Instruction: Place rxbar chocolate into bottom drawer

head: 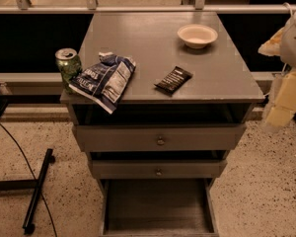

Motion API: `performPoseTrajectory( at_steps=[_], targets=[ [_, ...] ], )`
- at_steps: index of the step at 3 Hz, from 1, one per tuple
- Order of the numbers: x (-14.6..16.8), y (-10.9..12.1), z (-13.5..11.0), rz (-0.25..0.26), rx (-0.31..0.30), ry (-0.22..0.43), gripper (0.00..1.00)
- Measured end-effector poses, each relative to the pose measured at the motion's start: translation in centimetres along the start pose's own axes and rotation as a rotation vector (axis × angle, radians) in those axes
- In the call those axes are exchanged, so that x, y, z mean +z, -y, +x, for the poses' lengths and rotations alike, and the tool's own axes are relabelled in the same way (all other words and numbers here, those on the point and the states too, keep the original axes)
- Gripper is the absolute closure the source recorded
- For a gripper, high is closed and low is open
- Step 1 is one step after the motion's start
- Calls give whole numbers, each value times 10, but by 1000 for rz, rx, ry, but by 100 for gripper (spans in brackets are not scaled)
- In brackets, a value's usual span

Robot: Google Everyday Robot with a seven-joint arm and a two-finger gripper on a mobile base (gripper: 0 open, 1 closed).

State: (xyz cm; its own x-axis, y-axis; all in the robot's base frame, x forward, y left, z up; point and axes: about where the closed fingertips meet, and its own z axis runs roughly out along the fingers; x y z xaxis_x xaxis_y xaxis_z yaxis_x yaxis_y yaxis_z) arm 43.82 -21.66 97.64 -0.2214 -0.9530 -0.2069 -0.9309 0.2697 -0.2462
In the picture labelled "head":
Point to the black metal stand base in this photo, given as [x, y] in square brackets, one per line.
[35, 185]

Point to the green soda can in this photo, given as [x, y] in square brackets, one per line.
[69, 64]

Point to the middle grey drawer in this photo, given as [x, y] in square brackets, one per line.
[153, 169]

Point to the black chocolate bar wrapper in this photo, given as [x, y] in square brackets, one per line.
[174, 80]

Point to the grey drawer cabinet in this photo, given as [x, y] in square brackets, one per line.
[221, 91]

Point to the top grey drawer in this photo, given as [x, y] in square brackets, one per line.
[126, 138]

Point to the bottom open grey drawer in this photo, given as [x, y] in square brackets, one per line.
[158, 208]

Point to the blue white chip bag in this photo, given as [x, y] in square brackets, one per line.
[105, 82]

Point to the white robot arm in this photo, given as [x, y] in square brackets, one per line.
[287, 56]

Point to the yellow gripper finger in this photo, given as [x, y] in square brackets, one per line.
[272, 46]
[283, 107]

